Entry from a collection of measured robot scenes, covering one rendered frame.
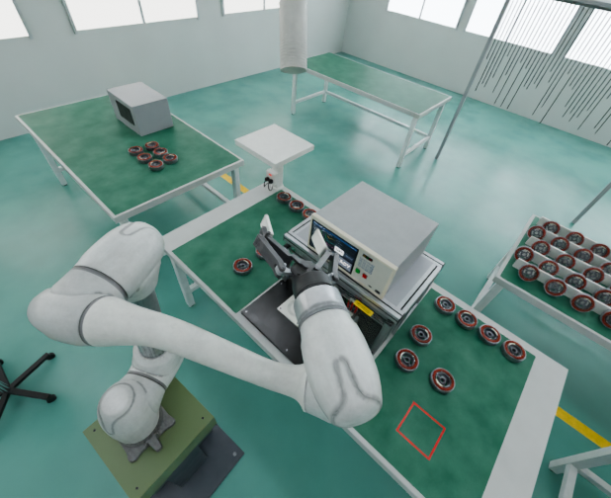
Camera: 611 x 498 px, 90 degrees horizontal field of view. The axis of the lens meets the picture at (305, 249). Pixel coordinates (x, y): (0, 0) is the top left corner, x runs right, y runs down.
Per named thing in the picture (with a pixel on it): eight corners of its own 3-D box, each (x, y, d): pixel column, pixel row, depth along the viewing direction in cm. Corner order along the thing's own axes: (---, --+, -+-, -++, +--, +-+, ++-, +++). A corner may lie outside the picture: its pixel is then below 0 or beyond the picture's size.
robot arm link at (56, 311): (59, 326, 54) (111, 269, 63) (-10, 314, 59) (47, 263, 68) (104, 362, 63) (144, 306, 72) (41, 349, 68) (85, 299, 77)
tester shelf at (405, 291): (396, 325, 131) (399, 319, 127) (283, 240, 158) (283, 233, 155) (441, 269, 154) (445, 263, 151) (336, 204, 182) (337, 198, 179)
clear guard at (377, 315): (355, 372, 122) (358, 366, 118) (309, 332, 132) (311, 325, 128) (396, 319, 140) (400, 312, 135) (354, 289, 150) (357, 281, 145)
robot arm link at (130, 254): (130, 382, 120) (161, 334, 135) (169, 396, 120) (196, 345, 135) (48, 259, 64) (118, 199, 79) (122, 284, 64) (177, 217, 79)
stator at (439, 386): (438, 366, 154) (441, 363, 151) (457, 385, 148) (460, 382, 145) (423, 377, 149) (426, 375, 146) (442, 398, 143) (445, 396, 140)
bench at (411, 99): (399, 170, 411) (419, 115, 356) (287, 114, 497) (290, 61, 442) (430, 148, 460) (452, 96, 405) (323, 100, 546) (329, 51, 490)
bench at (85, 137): (146, 285, 258) (113, 217, 202) (56, 184, 333) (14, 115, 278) (248, 223, 317) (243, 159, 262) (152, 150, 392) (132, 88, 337)
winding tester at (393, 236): (381, 299, 133) (395, 270, 118) (306, 245, 151) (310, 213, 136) (423, 253, 154) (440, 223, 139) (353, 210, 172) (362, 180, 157)
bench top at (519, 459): (497, 583, 108) (506, 584, 104) (157, 245, 197) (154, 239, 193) (562, 373, 162) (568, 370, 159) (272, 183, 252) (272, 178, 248)
